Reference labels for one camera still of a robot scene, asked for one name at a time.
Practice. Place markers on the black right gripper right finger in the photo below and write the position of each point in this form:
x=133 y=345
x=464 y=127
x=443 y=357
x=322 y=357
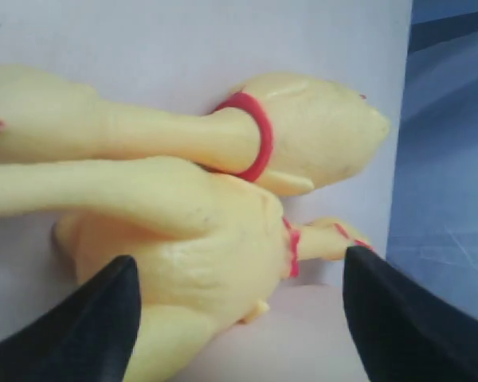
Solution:
x=402 y=332

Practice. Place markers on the grey backdrop curtain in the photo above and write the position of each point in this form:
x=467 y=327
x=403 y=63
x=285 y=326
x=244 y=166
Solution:
x=433 y=233

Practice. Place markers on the headless yellow rubber chicken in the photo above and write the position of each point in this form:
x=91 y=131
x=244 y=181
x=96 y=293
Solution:
x=288 y=133

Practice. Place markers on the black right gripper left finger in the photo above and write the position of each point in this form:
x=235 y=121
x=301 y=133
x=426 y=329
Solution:
x=87 y=337

